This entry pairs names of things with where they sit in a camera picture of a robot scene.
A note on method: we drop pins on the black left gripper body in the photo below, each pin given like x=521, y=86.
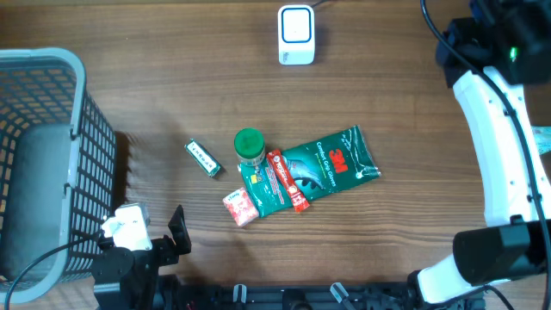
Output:
x=164, y=252

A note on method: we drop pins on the red tissue packet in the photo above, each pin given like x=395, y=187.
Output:
x=241, y=207

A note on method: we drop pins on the small green white box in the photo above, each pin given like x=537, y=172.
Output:
x=203, y=158

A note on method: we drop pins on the green lid jar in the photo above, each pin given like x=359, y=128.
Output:
x=249, y=144

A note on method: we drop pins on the red coffee stick sachet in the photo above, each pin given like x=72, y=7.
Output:
x=299, y=201

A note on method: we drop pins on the green 3M gloves packet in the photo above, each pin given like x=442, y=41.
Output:
x=325, y=166

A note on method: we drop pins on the clear wet wipes packet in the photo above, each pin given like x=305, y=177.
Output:
x=542, y=137

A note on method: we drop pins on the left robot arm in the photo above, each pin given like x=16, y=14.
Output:
x=126, y=273

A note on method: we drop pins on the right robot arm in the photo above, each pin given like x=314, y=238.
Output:
x=488, y=59

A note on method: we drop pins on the white barcode scanner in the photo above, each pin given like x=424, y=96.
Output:
x=296, y=34

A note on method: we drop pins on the grey plastic shopping basket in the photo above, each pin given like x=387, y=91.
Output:
x=58, y=155

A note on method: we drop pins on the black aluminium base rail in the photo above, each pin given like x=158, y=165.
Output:
x=371, y=296

